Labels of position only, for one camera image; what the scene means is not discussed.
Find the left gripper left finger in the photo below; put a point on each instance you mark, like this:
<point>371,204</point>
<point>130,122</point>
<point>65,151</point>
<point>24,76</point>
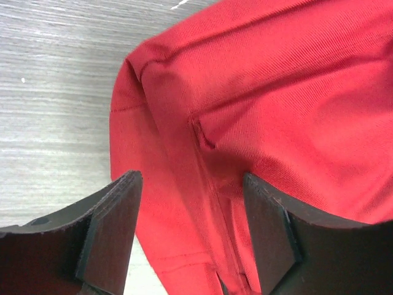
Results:
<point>83,248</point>

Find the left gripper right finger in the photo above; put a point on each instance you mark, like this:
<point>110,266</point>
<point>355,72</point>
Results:
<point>300,249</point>

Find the red backpack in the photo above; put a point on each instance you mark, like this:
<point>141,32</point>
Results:
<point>297,92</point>

